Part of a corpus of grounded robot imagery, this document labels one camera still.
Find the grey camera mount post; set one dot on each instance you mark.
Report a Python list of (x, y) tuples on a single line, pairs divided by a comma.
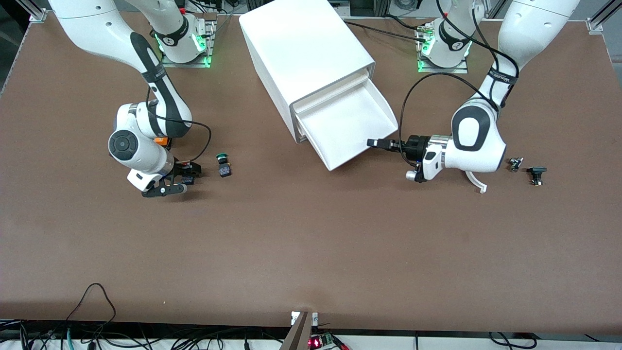
[(299, 335)]

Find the circuit board with red light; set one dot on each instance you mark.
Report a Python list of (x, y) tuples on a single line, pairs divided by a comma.
[(318, 342)]

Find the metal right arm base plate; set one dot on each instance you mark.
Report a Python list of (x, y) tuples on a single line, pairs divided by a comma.
[(184, 64)]

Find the orange button enclosure box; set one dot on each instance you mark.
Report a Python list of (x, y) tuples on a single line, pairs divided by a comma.
[(162, 141)]

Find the green push button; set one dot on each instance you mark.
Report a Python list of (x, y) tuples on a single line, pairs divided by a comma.
[(224, 170)]

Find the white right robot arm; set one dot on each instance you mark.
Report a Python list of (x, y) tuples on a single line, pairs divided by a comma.
[(97, 24)]

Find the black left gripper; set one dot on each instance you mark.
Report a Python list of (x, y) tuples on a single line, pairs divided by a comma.
[(417, 145)]

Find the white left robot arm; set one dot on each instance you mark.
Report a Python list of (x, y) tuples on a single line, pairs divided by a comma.
[(476, 141)]

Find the black flat-head button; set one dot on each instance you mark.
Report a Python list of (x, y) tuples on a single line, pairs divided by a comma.
[(536, 170)]

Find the white drawer cabinet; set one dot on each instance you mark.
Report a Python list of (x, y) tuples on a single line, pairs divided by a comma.
[(301, 48)]

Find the small metal fitting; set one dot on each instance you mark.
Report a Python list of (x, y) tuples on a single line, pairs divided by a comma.
[(515, 164)]

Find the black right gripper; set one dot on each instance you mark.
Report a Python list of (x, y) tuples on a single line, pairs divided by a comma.
[(183, 168)]

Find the white curved plastic bracket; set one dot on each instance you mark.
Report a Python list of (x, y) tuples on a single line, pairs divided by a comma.
[(478, 184)]

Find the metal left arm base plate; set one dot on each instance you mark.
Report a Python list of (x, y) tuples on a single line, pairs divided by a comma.
[(457, 70)]

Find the white plastic drawer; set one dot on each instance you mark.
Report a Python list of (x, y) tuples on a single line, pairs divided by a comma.
[(350, 126), (330, 91)]

